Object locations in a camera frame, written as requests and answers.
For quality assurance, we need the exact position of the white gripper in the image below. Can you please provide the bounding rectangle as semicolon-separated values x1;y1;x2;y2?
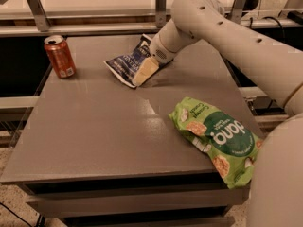
132;36;175;86

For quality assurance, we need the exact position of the grey drawer cabinet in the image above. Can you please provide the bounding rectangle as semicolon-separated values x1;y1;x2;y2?
23;172;249;227

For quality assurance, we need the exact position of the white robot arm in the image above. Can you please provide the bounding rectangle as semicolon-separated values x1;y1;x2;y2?
150;0;303;227

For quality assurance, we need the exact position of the black cable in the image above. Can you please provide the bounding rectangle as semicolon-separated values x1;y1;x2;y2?
249;16;287;43

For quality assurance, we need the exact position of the blue chip bag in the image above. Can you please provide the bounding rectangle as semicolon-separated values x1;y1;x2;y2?
104;34;152;88

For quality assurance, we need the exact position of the metal rail frame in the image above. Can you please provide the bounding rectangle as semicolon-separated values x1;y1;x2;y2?
0;0;303;37

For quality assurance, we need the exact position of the green rice chip bag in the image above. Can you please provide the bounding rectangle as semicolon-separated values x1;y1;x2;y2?
169;97;263;189

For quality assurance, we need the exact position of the orange soda can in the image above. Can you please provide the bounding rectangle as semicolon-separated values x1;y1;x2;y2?
44;35;76;79

